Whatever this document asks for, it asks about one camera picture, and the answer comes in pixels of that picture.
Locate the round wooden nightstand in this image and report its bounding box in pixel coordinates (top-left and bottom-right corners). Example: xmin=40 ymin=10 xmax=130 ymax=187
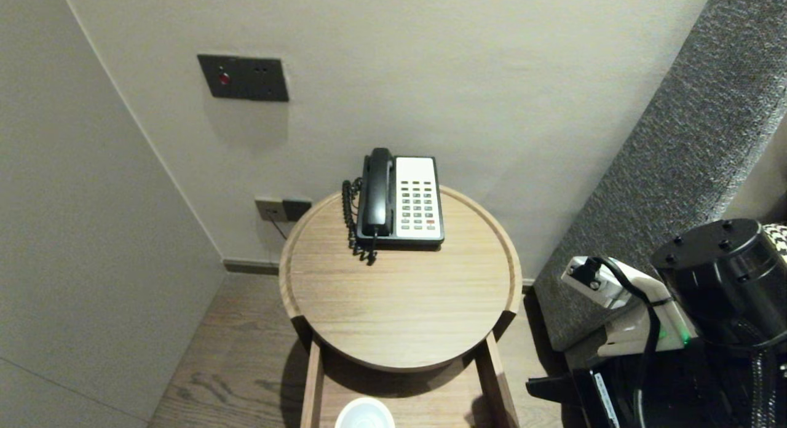
xmin=299 ymin=333 xmax=520 ymax=428

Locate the white round puck device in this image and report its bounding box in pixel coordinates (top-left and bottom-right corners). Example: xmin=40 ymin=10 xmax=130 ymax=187
xmin=334 ymin=397 xmax=396 ymax=428

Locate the black white houndstooth pillow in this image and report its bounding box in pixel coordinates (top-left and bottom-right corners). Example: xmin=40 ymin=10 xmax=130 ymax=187
xmin=761 ymin=222 xmax=787 ymax=264

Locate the grey fabric headboard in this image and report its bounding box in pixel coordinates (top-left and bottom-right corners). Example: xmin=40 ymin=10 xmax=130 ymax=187
xmin=532 ymin=0 xmax=787 ymax=352

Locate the round wooden side table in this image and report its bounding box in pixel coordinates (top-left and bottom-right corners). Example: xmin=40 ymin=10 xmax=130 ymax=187
xmin=279 ymin=183 xmax=523 ymax=375

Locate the black and white telephone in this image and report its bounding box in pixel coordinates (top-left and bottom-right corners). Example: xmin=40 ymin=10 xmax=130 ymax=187
xmin=355 ymin=156 xmax=445 ymax=252

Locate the black telephone handset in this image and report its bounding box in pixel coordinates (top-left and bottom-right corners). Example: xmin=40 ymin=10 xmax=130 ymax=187
xmin=360 ymin=148 xmax=394 ymax=237

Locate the black coiled phone cord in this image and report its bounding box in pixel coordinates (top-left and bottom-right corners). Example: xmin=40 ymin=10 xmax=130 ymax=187
xmin=341 ymin=178 xmax=377 ymax=266

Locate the dark wall outlet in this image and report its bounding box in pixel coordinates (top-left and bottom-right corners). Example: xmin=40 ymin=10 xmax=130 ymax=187
xmin=282 ymin=199 xmax=312 ymax=223

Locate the beige wall outlet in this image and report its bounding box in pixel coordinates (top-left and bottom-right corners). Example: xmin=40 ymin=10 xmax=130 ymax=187
xmin=255 ymin=197 xmax=288 ymax=223

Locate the dark wall switch panel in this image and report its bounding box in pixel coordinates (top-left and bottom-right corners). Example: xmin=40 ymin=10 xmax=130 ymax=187
xmin=197 ymin=54 xmax=290 ymax=103

